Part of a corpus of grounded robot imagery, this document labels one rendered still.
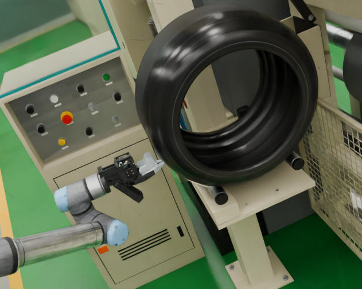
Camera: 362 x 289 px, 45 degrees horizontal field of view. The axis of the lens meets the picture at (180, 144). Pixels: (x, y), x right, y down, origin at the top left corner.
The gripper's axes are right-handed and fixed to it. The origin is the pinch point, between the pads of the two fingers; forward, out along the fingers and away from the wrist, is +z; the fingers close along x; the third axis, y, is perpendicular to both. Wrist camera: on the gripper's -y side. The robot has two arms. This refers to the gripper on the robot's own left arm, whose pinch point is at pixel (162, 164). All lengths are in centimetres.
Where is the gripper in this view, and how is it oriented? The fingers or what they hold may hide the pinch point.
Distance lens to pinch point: 143.1
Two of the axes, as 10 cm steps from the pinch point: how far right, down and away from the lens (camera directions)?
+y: -2.9, -8.2, -5.0
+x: -2.7, -4.3, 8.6
